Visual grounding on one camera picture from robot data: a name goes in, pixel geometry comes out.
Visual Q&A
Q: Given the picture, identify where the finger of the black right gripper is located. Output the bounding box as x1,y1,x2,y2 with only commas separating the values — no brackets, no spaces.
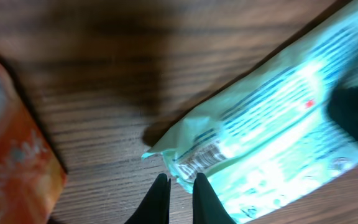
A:
327,86,358,142

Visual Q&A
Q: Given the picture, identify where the orange Kleenex tissue pack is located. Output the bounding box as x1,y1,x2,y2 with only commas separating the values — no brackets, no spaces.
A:
0,63,67,223

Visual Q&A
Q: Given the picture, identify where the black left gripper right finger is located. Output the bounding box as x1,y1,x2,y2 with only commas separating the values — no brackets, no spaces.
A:
193,173,235,224

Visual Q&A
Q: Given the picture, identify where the teal orange soup packet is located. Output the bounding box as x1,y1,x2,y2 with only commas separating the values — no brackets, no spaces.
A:
147,1,358,223

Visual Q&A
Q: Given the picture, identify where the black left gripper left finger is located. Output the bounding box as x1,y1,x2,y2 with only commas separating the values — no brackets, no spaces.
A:
125,174,171,224

